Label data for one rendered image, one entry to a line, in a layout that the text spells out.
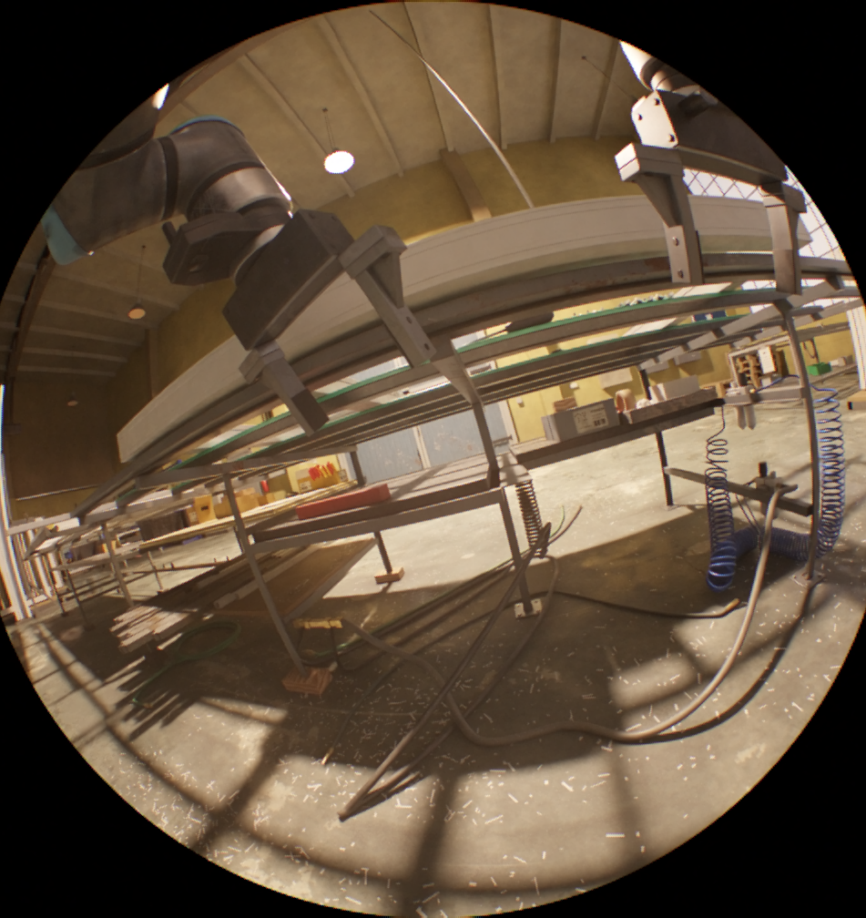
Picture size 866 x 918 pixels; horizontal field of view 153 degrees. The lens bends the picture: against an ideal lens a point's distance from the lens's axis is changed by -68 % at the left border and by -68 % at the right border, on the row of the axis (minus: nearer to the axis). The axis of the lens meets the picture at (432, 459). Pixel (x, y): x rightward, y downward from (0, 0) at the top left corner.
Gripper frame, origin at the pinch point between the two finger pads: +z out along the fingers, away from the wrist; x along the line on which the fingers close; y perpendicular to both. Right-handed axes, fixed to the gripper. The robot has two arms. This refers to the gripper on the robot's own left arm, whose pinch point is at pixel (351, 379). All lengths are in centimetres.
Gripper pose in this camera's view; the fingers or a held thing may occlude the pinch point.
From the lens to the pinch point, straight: 28.1
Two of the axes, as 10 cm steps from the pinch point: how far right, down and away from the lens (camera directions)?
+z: 5.3, 7.8, 3.2
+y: 3.0, -5.3, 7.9
